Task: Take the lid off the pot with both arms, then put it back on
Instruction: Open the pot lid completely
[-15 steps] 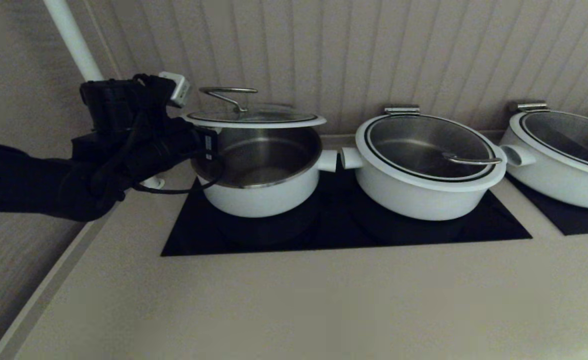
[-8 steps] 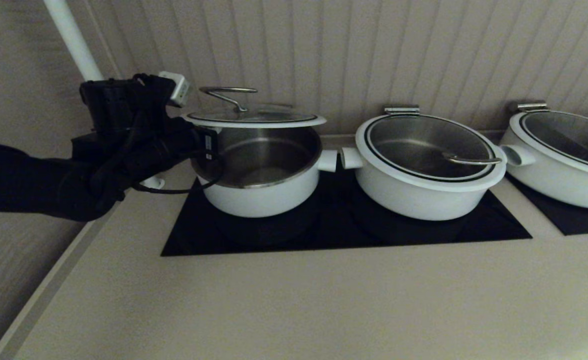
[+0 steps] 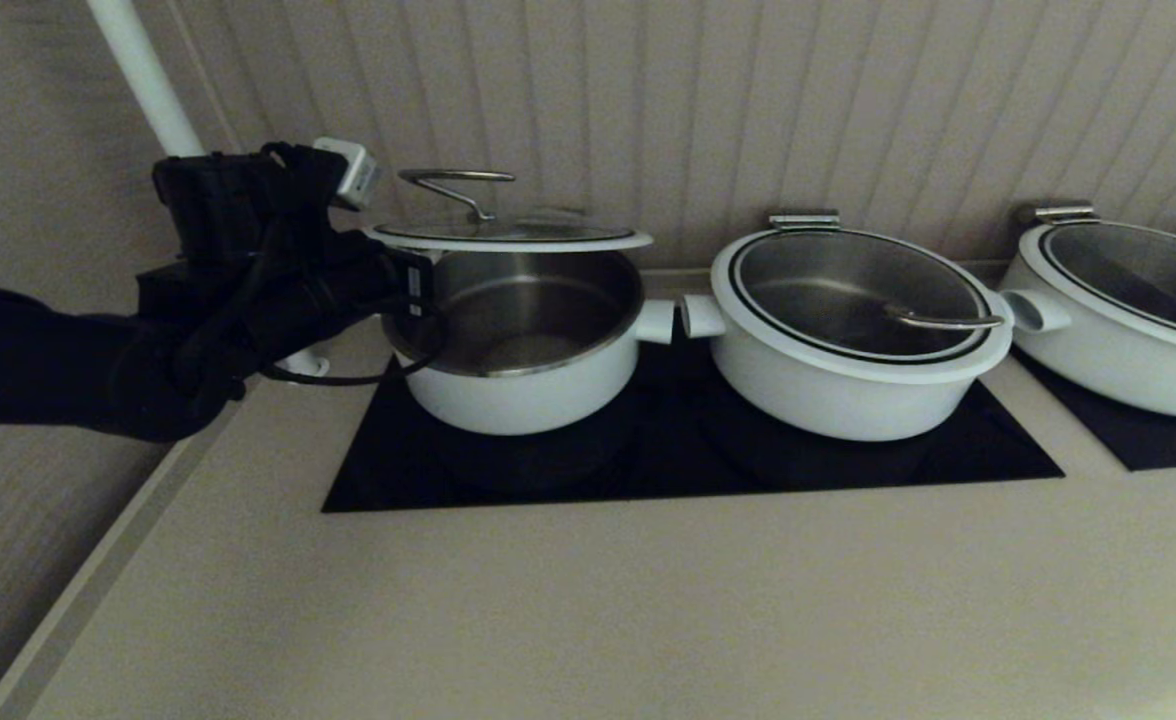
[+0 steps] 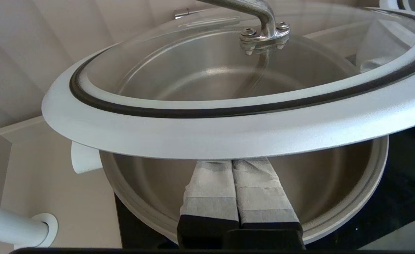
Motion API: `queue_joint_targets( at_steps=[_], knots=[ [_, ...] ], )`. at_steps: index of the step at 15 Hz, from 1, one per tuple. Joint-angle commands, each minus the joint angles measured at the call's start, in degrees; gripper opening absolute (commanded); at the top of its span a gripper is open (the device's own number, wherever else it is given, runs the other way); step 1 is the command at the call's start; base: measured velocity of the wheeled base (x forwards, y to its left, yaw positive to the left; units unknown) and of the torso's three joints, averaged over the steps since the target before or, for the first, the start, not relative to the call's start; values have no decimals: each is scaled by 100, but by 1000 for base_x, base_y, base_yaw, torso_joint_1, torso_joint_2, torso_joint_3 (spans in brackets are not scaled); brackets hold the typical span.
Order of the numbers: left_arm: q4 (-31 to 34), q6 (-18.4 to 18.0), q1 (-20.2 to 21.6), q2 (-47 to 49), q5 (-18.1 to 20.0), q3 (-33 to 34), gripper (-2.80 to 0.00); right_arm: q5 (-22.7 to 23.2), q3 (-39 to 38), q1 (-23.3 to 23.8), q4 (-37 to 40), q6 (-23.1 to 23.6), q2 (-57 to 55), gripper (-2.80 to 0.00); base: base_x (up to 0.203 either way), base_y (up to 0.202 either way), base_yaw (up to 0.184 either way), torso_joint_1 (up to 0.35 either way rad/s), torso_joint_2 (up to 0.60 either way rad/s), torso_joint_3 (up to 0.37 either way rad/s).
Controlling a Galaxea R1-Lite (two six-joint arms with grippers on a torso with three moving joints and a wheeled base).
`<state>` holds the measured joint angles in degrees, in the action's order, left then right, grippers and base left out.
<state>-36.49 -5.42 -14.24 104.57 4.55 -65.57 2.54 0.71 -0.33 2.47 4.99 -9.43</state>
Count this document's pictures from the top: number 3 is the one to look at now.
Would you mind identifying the glass lid with white rim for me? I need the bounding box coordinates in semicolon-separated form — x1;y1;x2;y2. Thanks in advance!
363;168;655;253
711;228;1017;384

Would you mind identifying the white cooking pot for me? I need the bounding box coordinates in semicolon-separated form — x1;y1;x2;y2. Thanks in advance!
1000;285;1176;419
681;290;1011;442
380;245;677;436

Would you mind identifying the right white pot with lid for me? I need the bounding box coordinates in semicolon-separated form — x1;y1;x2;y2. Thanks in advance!
1023;220;1176;356

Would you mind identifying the white round pole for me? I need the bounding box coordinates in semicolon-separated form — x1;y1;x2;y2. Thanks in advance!
86;0;329;379

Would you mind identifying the black glass cooktop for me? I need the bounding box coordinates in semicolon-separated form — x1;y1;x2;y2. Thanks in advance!
1013;348;1176;471
320;330;1066;514

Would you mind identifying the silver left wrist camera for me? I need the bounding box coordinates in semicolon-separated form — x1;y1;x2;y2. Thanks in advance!
313;137;381;211

